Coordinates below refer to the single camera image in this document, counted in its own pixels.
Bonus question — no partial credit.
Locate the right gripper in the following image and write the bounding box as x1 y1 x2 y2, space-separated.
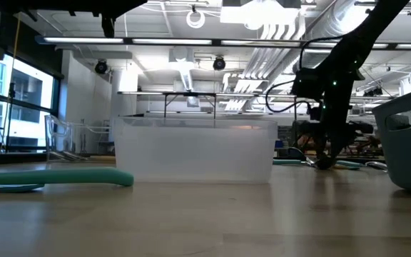
293 67 374 169

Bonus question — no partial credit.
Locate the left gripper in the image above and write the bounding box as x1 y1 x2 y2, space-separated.
48 0 148 39

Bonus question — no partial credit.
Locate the silver spoon mint handle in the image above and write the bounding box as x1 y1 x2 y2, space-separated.
0 167 135 188
335 160 388 171
272 158 315 167

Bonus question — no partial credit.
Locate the black ceiling spotlight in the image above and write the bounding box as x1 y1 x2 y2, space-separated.
94 59 108 75
212 56 227 71

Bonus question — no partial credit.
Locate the black overhead light bar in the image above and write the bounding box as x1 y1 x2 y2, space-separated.
36 34 411 51

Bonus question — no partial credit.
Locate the white ceiling pipe bundle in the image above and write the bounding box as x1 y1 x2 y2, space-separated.
243 12 308 81

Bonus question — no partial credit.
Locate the large glass window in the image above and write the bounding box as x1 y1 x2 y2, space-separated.
0 53 64 154

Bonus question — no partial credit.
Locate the clear rectangular plastic bin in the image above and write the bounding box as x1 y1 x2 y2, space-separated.
111 114 278 185

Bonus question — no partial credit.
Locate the black tripod stand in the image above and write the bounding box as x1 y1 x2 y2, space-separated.
6 81 17 153

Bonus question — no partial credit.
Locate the white coiled cable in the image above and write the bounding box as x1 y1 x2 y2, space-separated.
186 5 206 29

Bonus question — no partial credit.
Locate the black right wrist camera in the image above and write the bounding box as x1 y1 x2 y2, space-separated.
293 69 325 100

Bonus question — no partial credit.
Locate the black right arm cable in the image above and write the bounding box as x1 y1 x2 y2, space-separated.
264 34 345 114

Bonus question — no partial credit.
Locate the white square air duct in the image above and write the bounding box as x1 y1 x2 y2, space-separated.
168 46 196 92

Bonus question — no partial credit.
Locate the distant black rig frame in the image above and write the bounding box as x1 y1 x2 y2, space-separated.
118 90 256 126

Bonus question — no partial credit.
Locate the clear plastic bin with handles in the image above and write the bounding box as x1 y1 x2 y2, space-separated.
44 113 116 162

